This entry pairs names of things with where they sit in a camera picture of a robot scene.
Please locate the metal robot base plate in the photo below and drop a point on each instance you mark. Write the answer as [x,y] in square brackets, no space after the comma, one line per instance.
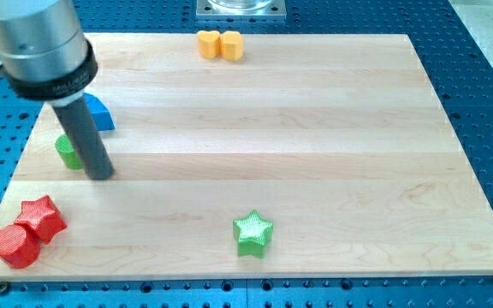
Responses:
[219,9]

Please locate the green star block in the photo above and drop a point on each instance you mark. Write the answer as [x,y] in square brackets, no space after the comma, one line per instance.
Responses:
[252,234]

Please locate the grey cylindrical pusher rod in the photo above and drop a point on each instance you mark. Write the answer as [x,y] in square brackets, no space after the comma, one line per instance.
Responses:
[80,128]

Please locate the red cylinder block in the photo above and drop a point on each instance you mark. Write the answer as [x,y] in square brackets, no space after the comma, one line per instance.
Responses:
[18,246]

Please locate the red star block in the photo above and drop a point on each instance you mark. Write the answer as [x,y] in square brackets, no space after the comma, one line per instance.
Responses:
[42,218]

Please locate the yellow heart block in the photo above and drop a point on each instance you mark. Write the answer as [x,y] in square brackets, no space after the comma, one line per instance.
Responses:
[208,43]

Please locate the wooden board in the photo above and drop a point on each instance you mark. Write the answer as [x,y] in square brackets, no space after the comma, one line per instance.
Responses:
[339,140]

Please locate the blue block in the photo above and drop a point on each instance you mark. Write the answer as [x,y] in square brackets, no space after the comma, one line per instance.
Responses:
[99,112]

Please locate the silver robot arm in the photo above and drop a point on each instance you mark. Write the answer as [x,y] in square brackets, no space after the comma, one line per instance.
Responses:
[46,57]

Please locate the orange hexagon block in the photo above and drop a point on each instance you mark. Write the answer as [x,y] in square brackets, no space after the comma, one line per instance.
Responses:
[232,46]

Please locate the green cylinder block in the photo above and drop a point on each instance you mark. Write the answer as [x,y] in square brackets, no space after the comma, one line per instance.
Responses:
[67,153]

